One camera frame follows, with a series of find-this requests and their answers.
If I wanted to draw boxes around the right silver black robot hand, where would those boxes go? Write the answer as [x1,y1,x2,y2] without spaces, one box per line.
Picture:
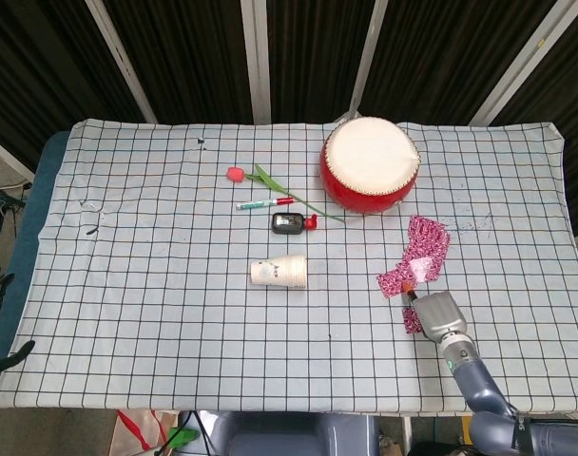
[400,280,472,346]

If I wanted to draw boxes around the pink knitted cloth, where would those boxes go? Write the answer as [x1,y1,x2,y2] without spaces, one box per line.
[376,214,452,299]

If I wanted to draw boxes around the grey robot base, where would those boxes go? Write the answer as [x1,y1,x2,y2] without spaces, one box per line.
[211,410,381,456]

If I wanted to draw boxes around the blue table pad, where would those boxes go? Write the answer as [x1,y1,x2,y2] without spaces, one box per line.
[0,130,81,409]

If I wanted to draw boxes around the stacked white paper cups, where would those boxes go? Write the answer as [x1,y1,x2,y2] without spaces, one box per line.
[249,254,309,290]

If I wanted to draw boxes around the red drum with cream skin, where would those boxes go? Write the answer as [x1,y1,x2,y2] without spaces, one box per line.
[319,117,421,216]

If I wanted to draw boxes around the white black checkered tablecloth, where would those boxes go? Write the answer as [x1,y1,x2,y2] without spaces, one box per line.
[0,118,578,420]

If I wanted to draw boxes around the red white shopping bag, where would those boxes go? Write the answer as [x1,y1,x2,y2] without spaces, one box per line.
[108,408,182,456]

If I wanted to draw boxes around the white marker with red cap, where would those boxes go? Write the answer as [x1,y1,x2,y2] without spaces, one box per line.
[235,197,295,212]

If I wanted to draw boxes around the artificial red tulip flower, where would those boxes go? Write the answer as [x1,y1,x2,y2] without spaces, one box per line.
[225,163,348,225]

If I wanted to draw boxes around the green plastic item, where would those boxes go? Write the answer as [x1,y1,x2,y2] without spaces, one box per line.
[166,426,199,450]

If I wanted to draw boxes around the white partition frame post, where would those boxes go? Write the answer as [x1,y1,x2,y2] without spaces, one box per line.
[470,0,578,126]
[84,0,159,124]
[240,0,274,125]
[335,0,391,123]
[0,131,36,185]

